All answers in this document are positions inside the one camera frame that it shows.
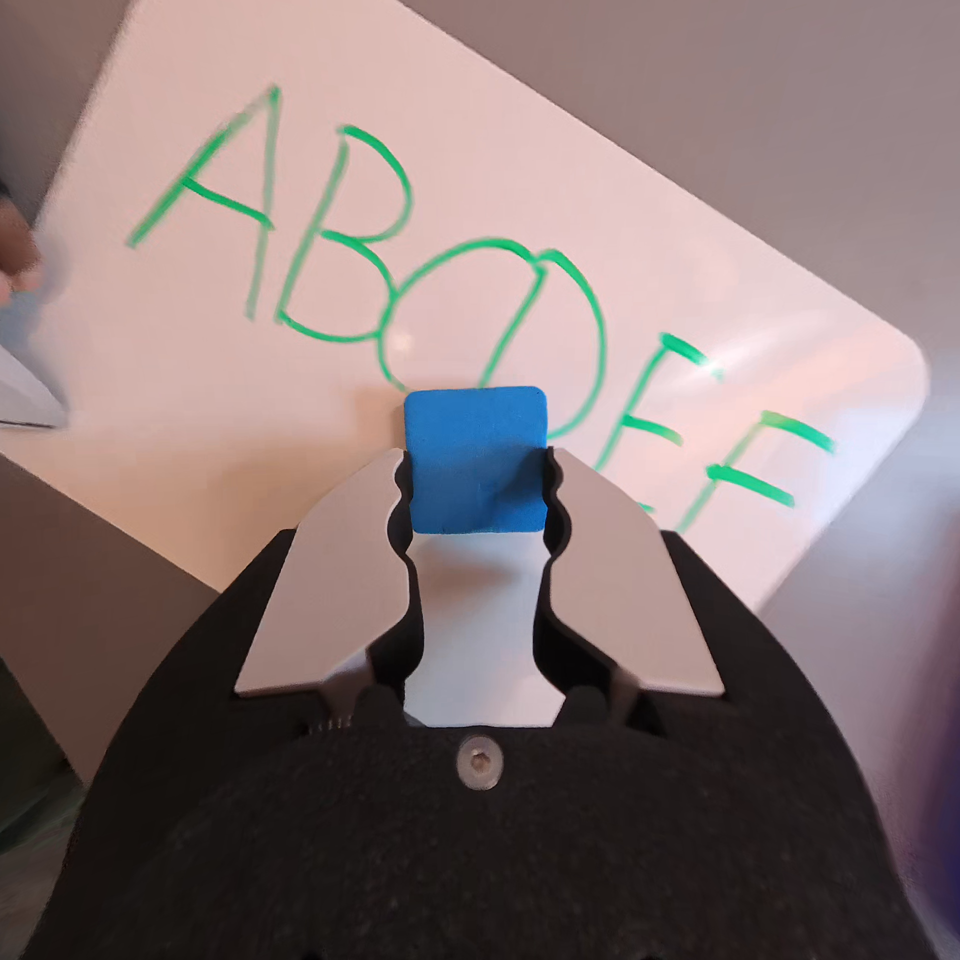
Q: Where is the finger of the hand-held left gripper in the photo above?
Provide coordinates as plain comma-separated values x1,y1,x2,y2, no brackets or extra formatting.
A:
0,341,70,432

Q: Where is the person's left hand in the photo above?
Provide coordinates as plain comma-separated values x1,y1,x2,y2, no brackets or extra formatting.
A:
0,198,44,303

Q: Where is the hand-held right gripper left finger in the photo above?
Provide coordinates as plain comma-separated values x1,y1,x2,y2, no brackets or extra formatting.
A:
234,448,429,714

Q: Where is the white whiteboard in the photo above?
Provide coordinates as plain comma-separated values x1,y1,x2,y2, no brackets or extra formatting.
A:
0,0,933,730

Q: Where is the blue whiteboard eraser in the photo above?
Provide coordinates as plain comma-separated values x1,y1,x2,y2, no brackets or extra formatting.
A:
403,384,550,537

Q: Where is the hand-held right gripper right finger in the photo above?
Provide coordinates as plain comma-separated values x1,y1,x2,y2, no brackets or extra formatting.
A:
533,446,726,715

